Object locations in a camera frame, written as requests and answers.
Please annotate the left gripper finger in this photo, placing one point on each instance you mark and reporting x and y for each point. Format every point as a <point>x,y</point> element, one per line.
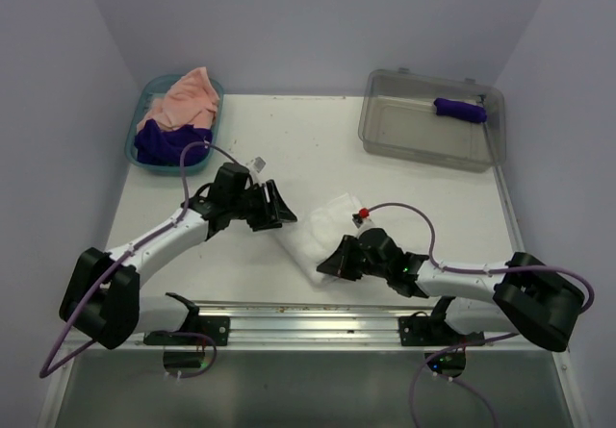
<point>262,220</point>
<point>279,212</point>

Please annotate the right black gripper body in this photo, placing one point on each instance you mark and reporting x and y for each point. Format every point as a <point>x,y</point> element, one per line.
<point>379,270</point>

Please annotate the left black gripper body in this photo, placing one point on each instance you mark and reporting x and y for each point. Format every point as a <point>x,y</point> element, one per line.
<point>251,204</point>

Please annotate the white towel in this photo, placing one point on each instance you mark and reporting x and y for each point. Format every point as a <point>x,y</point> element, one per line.
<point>317,234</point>

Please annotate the purple towel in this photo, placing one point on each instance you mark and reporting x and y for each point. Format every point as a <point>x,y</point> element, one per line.
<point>164,148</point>
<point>460,110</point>

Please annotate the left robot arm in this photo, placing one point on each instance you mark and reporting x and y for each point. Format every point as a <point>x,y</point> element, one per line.
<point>103,299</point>

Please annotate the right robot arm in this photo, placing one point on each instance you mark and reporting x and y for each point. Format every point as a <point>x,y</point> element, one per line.
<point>521,296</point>

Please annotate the pink towel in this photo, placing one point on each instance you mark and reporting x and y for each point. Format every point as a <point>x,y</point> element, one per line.
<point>191,101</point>

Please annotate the grey transparent plastic bin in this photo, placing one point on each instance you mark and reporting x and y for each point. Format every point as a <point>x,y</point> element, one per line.
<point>398,120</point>

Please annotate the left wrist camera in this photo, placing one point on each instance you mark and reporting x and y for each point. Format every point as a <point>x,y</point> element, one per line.
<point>256,165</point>

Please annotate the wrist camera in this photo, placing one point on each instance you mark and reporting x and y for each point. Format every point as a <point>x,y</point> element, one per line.
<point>256,165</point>
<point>362,221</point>

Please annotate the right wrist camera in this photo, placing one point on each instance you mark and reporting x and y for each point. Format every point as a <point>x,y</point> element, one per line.
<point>362,221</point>

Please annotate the aluminium mounting rail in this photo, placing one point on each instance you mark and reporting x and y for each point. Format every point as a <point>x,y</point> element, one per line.
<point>318,327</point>

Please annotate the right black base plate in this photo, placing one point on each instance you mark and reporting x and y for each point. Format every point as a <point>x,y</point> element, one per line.
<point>422,330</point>

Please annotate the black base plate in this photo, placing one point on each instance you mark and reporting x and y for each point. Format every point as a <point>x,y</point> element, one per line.
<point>201,331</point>
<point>422,330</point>

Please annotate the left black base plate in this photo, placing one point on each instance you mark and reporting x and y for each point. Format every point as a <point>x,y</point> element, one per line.
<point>201,331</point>

